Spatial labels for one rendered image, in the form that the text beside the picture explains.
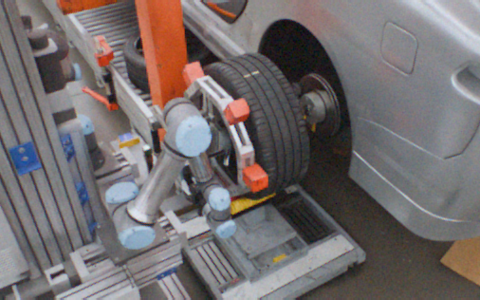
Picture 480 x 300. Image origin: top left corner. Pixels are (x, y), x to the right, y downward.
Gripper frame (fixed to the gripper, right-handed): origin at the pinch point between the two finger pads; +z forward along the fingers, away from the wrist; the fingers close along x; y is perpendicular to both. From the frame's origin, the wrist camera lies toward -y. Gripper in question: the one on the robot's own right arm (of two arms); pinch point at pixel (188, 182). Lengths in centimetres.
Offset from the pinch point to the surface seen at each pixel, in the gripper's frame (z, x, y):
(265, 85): 4, -41, 32
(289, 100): -4, -48, 27
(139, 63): 158, -37, -33
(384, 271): -37, -92, -83
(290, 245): -7, -50, -65
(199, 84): 24.7, -20.5, 28.5
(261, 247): -3, -34, -60
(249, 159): -9.8, -24.7, 8.9
